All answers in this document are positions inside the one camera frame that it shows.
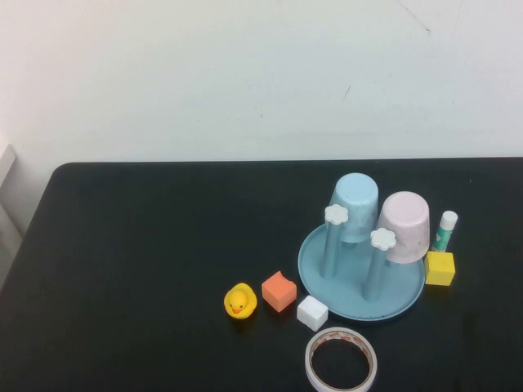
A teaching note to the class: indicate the white double-sided tape roll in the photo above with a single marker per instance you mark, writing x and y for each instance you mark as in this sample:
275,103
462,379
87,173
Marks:
341,332

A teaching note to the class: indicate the yellow cube block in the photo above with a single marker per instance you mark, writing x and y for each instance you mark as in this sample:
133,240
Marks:
439,269

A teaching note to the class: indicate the light blue plastic cup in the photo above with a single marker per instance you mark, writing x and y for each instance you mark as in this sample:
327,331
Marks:
355,196

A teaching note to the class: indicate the white foam cube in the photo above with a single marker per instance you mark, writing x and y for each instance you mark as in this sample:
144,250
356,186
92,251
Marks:
311,312

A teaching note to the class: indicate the blue cup stand white caps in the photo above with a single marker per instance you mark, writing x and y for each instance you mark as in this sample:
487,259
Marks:
351,294

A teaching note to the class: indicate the pink plastic cup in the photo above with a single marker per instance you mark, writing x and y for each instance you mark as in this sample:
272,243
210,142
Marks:
404,220

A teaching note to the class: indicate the green white glue stick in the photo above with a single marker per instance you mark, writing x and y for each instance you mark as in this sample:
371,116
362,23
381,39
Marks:
445,232

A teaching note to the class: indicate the orange foam cube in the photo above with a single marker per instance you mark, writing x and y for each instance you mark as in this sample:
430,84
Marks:
278,292

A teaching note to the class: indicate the yellow rubber duck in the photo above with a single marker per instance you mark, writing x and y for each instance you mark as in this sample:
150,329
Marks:
239,302

